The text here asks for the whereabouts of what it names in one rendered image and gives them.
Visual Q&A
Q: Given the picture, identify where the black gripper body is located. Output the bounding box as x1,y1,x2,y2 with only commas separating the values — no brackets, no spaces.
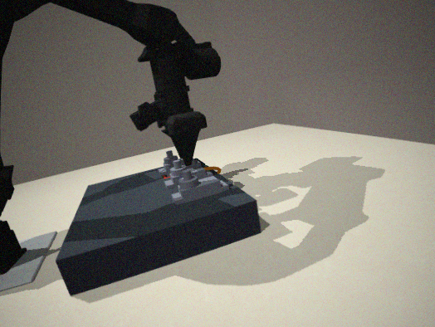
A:
155,81,207,135

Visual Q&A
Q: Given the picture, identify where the grey micro servo with orange cable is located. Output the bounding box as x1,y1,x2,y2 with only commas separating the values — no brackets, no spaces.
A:
159,150,221,177

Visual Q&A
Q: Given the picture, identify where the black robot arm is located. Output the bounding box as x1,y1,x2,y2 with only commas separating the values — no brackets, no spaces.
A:
0,0,221,275

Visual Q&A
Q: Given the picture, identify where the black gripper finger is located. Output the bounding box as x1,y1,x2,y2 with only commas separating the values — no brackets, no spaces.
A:
161,129,182,158
166,129,201,166

